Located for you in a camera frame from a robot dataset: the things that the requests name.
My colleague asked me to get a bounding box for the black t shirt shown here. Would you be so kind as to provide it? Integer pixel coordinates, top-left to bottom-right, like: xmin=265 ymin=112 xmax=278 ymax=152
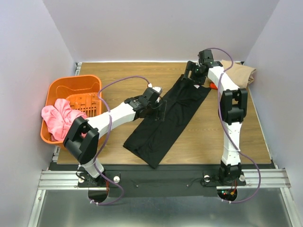
xmin=123 ymin=78 xmax=211 ymax=169

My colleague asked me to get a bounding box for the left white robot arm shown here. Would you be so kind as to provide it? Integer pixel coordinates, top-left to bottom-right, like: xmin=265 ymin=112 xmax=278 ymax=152
xmin=63 ymin=87 xmax=166 ymax=186

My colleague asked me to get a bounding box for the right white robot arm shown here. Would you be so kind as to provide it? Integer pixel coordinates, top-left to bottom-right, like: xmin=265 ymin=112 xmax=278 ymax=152
xmin=182 ymin=49 xmax=248 ymax=184

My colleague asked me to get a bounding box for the folded orange t shirt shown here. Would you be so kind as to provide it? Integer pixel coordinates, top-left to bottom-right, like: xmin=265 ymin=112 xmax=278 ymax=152
xmin=210 ymin=83 xmax=217 ymax=90

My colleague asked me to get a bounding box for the folded tan t shirt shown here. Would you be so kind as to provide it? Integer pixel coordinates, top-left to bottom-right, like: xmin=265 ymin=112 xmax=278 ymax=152
xmin=226 ymin=63 xmax=256 ymax=88

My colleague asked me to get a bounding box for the orange plastic basket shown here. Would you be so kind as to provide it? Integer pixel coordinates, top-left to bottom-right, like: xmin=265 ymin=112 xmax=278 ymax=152
xmin=40 ymin=75 xmax=102 ymax=148

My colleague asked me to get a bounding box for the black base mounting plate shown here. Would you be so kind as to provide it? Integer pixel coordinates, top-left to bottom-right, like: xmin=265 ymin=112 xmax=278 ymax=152
xmin=76 ymin=165 xmax=245 ymax=198

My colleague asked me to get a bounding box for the pink t shirt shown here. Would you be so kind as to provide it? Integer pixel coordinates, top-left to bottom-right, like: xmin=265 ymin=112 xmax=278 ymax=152
xmin=41 ymin=98 xmax=87 ymax=141

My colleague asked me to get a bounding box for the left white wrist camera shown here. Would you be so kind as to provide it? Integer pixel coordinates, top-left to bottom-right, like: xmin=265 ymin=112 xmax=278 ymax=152
xmin=152 ymin=87 xmax=162 ymax=95

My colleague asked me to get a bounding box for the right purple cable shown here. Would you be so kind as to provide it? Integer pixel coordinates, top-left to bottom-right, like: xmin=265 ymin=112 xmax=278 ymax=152
xmin=208 ymin=47 xmax=262 ymax=204

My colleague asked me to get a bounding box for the purple cable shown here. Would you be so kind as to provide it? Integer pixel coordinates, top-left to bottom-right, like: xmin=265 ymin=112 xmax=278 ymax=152
xmin=208 ymin=47 xmax=262 ymax=204
xmin=89 ymin=75 xmax=153 ymax=206

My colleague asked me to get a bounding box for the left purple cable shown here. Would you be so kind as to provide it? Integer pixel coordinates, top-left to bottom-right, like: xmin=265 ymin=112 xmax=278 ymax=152
xmin=89 ymin=75 xmax=153 ymax=206

